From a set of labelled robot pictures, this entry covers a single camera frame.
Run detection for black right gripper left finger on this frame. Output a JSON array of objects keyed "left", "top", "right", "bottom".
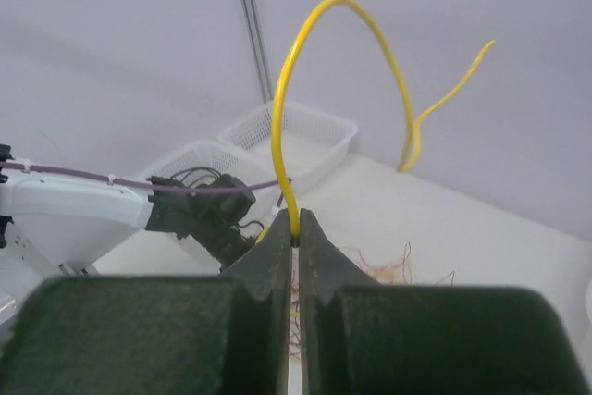
[{"left": 1, "top": 211, "right": 292, "bottom": 394}]

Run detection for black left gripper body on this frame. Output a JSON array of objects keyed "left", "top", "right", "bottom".
[{"left": 203, "top": 226, "right": 256, "bottom": 272}]

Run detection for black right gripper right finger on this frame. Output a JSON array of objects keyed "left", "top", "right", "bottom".
[{"left": 299, "top": 209, "right": 590, "bottom": 394}]

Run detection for red yellow wires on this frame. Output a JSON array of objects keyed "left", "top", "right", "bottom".
[{"left": 286, "top": 240, "right": 457, "bottom": 359}]

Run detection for yellow wire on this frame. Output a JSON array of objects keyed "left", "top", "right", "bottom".
[{"left": 271, "top": 0, "right": 499, "bottom": 239}]

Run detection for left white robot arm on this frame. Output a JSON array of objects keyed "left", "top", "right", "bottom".
[{"left": 1, "top": 145, "right": 256, "bottom": 269}]

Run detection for white perforated basket near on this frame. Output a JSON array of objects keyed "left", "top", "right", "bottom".
[{"left": 136, "top": 138, "right": 278, "bottom": 276}]

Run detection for white perforated basket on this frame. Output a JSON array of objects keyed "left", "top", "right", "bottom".
[
  {"left": 136, "top": 138, "right": 278, "bottom": 276},
  {"left": 217, "top": 103, "right": 358, "bottom": 194}
]

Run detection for white perforated basket far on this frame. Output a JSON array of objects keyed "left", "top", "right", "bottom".
[{"left": 217, "top": 103, "right": 358, "bottom": 194}]

